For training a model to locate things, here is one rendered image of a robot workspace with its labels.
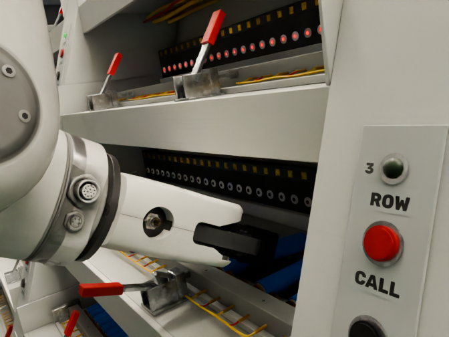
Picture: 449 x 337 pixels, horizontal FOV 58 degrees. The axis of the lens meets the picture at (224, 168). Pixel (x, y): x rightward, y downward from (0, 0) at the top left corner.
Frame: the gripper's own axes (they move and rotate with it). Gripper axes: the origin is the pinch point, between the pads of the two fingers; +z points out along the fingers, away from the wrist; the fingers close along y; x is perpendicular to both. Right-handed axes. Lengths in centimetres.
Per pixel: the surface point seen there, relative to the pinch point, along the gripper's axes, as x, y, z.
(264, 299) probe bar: 3.8, -4.9, -1.6
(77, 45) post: -26, 46, -8
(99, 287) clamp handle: 6.4, 5.2, -10.4
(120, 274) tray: 6.8, 15.4, -3.6
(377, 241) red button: -1.6, -17.5, -8.9
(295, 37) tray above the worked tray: -25.3, 6.1, 5.6
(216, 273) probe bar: 3.3, 1.8, -1.2
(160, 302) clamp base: 7.0, 4.6, -4.5
